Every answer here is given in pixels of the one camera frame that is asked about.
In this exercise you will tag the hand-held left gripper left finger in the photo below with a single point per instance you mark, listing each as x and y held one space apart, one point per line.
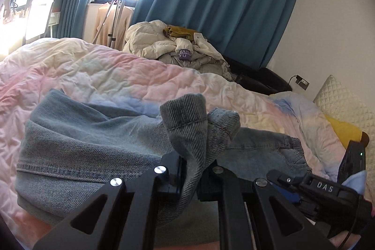
172 176

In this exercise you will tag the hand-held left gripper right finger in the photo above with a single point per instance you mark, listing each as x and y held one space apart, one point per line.
211 185

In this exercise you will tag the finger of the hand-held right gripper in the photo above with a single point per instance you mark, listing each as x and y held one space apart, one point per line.
288 193
285 179

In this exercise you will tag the grey-blue denim pants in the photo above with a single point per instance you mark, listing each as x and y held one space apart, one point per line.
88 144

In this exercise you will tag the light blue cloth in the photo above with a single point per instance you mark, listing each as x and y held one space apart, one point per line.
357 182

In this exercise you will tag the yellow pillow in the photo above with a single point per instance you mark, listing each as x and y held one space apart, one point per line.
342 130

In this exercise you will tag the pastel pillow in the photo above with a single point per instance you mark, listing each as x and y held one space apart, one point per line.
296 103

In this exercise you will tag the pastel bed duvet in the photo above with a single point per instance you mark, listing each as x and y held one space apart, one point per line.
117 74

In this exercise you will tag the purple printed garment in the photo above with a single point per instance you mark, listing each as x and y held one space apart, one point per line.
184 54

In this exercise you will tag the cream puffy jacket pile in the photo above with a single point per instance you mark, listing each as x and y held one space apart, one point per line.
146 39

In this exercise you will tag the mustard yellow garment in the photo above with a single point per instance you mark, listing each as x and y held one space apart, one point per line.
178 31

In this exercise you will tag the beige hanging garment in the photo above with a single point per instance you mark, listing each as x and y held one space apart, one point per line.
126 24

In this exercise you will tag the white chair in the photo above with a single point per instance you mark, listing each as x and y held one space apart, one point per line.
38 18

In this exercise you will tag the white vanity desk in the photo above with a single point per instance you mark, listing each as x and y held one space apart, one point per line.
11 39

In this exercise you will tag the cluster of desk cosmetics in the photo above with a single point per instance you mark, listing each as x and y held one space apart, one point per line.
13 14

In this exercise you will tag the wall socket with charger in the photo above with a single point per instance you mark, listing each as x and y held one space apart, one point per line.
302 83

